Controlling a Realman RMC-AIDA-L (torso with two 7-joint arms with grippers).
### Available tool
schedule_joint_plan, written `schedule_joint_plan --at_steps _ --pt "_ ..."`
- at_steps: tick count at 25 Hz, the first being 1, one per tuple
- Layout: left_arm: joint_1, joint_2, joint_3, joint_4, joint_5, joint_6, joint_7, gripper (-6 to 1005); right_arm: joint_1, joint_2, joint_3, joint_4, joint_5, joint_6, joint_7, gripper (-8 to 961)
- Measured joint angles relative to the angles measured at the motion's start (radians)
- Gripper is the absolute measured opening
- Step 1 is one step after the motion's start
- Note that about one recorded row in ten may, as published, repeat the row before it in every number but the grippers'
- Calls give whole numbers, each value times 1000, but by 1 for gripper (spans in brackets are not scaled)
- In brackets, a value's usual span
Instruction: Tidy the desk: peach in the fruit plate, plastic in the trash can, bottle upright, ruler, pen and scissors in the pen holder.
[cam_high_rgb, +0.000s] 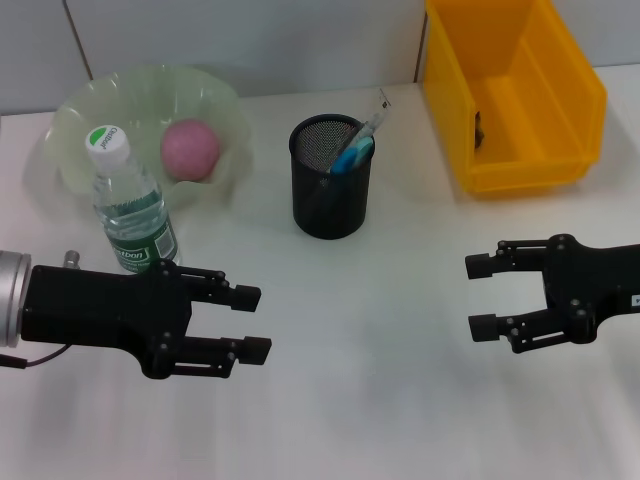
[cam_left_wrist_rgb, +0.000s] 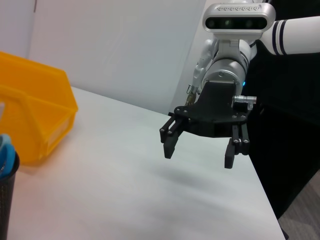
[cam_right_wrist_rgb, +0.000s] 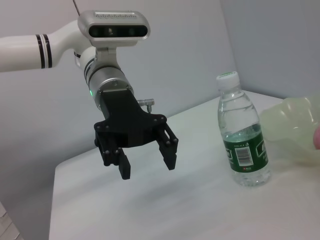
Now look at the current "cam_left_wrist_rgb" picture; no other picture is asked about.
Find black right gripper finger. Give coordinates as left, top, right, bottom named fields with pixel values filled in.
left=223, top=122, right=251, bottom=169
left=159, top=112, right=188, bottom=160

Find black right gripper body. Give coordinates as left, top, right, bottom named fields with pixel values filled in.
left=174, top=80, right=253, bottom=139

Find blue scissors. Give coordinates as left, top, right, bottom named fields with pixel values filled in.
left=0, top=133, right=17, bottom=180

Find black mesh pen cup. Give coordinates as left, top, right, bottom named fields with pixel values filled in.
left=0, top=149, right=21, bottom=240

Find yellow plastic bin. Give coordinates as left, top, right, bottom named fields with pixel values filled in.
left=0, top=51, right=79, bottom=166

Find right gripper cable with plug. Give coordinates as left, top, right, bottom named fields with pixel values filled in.
left=233, top=94, right=259, bottom=111

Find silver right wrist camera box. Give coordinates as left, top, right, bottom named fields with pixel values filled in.
left=203, top=2, right=277, bottom=41

